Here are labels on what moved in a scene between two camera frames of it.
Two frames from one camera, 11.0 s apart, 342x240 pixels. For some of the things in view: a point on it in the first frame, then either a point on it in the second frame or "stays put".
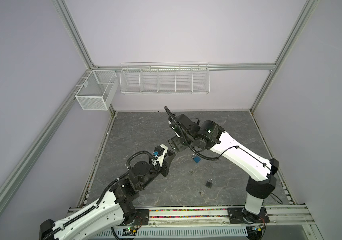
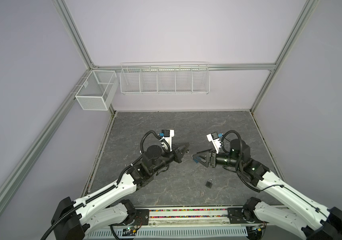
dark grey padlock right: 209,183 stays put
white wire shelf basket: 165,78 stays put
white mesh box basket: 99,90 stays put
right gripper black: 175,143 to 211,158
